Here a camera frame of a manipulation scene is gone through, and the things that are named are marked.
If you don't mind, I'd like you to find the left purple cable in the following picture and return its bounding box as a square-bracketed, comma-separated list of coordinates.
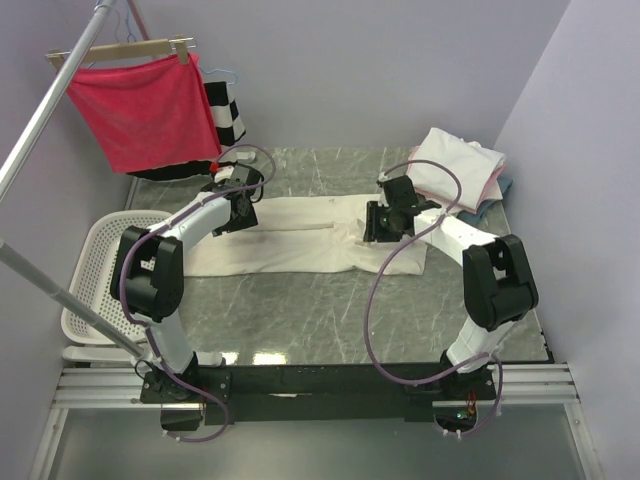
[122, 143, 277, 444]

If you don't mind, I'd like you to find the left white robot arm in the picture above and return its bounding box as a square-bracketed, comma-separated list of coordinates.
[110, 163, 264, 402]

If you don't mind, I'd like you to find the purple cable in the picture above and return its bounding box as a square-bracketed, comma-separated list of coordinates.
[363, 158, 504, 441]
[122, 143, 277, 444]

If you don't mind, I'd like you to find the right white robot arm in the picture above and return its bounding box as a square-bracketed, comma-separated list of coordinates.
[363, 175, 539, 399]

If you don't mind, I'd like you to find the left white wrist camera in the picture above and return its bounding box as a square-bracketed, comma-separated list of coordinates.
[209, 161, 237, 183]

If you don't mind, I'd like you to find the white plastic laundry basket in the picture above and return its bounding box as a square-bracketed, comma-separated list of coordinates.
[69, 210, 170, 343]

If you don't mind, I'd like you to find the cream white t shirt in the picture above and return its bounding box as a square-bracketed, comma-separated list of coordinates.
[184, 194, 397, 277]

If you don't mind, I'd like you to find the folded blue t shirt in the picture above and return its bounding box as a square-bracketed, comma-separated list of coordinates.
[457, 175, 513, 227]

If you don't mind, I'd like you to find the folded white t shirt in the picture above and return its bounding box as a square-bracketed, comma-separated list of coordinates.
[404, 126, 507, 214]

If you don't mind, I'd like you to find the silver clothes rack pole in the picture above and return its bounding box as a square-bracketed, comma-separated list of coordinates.
[1, 1, 116, 200]

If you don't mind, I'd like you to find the black white striped cloth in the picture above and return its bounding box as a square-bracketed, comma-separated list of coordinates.
[130, 81, 246, 182]

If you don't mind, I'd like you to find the red hanging towel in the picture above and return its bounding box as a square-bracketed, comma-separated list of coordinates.
[67, 53, 222, 174]

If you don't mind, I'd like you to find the wooden clip hanger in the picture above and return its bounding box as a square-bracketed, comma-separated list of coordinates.
[45, 33, 197, 69]

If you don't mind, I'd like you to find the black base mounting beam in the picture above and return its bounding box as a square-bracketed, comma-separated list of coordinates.
[140, 364, 496, 430]

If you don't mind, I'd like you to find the blue wire hanger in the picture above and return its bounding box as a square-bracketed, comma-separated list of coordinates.
[199, 67, 239, 86]

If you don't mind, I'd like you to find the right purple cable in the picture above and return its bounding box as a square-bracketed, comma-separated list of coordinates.
[363, 158, 504, 441]

